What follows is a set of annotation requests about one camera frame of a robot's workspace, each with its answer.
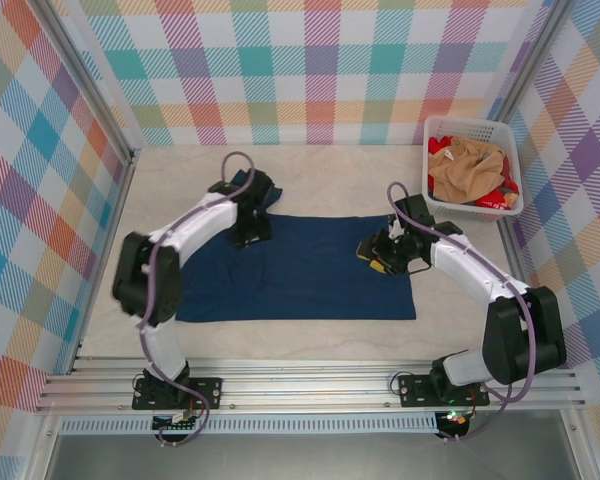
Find navy blue t-shirt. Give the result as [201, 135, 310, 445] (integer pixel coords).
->
[174, 169, 417, 324]

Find tan t-shirt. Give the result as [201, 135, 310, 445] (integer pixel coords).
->
[427, 137, 507, 206]

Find tan and red clothes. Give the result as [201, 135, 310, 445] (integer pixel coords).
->
[426, 134, 522, 211]

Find white plastic basket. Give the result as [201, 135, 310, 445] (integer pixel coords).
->
[422, 115, 525, 222]

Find small controller board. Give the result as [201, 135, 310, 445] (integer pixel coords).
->
[151, 409, 205, 436]
[437, 408, 471, 437]

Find grey metal panel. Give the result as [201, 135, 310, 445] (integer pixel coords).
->
[44, 432, 581, 480]

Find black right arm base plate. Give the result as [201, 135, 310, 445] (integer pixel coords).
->
[397, 372, 491, 409]

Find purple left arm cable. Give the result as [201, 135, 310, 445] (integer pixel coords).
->
[135, 151, 259, 449]

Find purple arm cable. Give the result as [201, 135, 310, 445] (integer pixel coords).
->
[386, 180, 537, 444]
[135, 151, 259, 449]

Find aluminium mounting rail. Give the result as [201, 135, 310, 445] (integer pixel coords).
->
[34, 355, 586, 414]

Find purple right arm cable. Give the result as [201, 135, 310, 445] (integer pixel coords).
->
[386, 180, 537, 444]

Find slotted grey cable duct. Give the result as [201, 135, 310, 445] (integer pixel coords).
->
[59, 418, 439, 435]

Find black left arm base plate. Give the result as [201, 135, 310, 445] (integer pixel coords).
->
[131, 375, 225, 412]

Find aluminium frame post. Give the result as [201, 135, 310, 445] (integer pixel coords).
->
[489, 0, 576, 132]
[29, 0, 142, 166]

